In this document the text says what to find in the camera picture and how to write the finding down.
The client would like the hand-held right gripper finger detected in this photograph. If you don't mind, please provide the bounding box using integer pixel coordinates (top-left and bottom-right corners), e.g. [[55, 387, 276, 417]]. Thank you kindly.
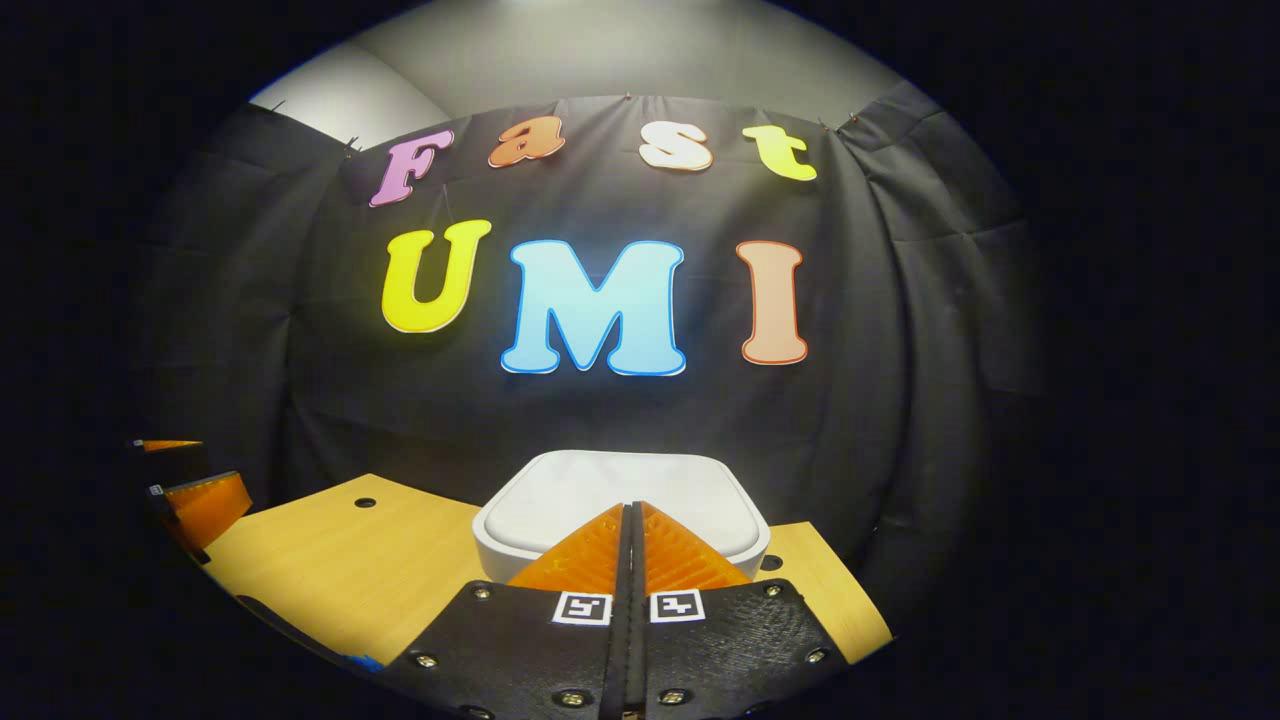
[[632, 500, 851, 720], [375, 503, 633, 720]]

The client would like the black backdrop cloth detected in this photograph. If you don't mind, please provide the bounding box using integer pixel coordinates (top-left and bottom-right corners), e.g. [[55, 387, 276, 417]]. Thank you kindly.
[[130, 80, 1046, 641]]

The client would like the white desktop garbage bin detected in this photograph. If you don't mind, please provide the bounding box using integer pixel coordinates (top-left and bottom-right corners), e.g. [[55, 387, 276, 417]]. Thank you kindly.
[[472, 449, 772, 588]]

